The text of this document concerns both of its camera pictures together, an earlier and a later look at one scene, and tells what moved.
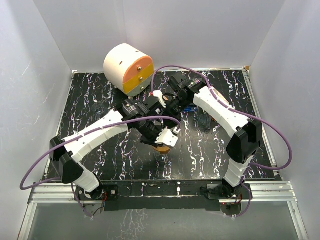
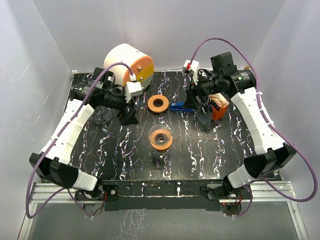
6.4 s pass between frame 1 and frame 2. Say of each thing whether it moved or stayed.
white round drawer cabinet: stayed
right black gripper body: moved
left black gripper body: moved
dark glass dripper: stayed
